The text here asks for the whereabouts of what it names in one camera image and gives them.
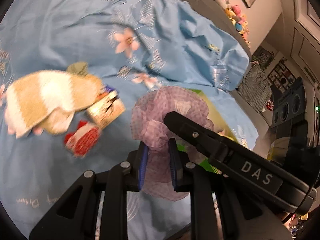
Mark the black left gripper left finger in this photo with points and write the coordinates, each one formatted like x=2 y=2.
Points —
x=95 y=197

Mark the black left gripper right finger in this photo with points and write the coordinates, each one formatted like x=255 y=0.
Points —
x=218 y=210

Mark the purple mesh bath pouf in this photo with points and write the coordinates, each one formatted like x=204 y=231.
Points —
x=147 y=125

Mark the yellow white knitted towel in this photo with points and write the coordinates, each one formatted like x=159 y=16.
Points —
x=49 y=99

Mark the grey blue plush bunny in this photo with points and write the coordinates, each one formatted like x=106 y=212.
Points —
x=11 y=128

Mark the small printed card pack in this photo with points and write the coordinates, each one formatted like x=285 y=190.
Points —
x=107 y=107

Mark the green cardboard box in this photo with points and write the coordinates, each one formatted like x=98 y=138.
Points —
x=220 y=127

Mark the light blue floral cloth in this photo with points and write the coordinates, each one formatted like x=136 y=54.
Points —
x=163 y=41

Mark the colourful plush toys pile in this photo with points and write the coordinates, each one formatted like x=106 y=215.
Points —
x=238 y=19

